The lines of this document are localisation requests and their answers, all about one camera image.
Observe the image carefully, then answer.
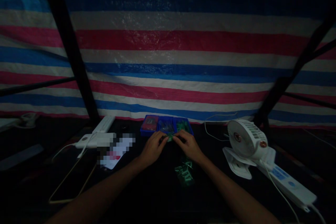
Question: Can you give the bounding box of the white power strip cable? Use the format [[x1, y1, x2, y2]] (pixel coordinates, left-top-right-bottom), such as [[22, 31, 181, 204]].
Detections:
[[302, 202, 327, 224]]

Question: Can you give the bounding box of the blue bin with red parts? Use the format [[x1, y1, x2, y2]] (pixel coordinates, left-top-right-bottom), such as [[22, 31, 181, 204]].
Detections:
[[140, 114, 160, 137]]

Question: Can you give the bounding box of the white and red box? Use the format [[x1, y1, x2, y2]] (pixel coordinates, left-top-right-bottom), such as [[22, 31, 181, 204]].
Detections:
[[103, 133, 135, 170]]

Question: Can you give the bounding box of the white power strip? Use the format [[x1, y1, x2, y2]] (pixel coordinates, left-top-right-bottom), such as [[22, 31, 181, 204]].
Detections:
[[258, 161, 317, 207]]

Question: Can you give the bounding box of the white clip-on desk fan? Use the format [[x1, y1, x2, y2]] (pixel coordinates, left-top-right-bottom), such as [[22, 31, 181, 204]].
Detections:
[[222, 119, 277, 179]]

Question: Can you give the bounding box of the black smartphone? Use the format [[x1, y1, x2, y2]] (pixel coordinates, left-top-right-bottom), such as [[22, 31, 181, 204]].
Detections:
[[49, 148, 97, 204]]

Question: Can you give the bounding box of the blue bin with dark parts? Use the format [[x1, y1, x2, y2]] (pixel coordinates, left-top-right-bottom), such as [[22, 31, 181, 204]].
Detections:
[[157, 115, 176, 133]]

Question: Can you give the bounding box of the black metal frame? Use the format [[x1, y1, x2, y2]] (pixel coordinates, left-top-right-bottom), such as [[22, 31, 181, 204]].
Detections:
[[0, 0, 336, 127]]

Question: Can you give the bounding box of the person's left hand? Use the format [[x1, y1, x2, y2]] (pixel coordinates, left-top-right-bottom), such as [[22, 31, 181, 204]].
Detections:
[[138, 130, 168, 167]]

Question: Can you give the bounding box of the white power bank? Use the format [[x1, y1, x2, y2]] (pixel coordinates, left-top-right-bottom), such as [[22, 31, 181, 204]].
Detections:
[[75, 132, 117, 151]]

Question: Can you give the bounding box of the blue bin with green boards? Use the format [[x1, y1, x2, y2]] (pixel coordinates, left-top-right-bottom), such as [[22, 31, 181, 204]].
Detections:
[[174, 118, 195, 136]]

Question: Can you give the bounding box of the striped tarpaulin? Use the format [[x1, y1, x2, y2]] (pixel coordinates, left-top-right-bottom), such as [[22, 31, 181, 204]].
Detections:
[[0, 0, 336, 130]]

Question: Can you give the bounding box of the person's right hand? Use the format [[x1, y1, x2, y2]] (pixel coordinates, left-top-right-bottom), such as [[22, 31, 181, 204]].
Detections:
[[173, 130, 205, 165]]

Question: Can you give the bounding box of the white rectangular lamp bar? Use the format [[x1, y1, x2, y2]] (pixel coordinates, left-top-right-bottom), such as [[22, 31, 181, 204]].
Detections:
[[92, 115, 116, 133]]

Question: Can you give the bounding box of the pile of green circuit boards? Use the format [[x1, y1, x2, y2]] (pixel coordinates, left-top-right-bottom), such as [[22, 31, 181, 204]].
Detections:
[[174, 155, 196, 188]]

